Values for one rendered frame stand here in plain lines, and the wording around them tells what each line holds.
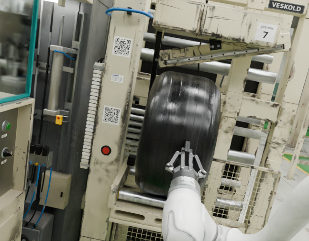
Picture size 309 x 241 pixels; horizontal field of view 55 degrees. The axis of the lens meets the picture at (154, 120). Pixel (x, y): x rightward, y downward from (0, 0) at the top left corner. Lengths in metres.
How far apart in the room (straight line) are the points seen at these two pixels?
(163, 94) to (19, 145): 0.57
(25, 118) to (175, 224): 0.71
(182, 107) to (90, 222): 0.72
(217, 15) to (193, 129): 0.64
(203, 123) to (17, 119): 0.68
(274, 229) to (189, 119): 0.52
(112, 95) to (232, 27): 0.66
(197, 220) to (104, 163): 0.70
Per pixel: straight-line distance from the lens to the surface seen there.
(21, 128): 1.20
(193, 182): 0.83
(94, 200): 1.42
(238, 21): 1.52
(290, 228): 0.69
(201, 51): 1.63
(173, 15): 1.50
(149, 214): 1.30
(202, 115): 1.10
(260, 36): 1.54
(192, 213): 0.73
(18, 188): 1.29
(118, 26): 1.26
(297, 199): 0.64
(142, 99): 1.83
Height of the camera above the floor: 1.49
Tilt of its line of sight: 12 degrees down
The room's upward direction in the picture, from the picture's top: 11 degrees clockwise
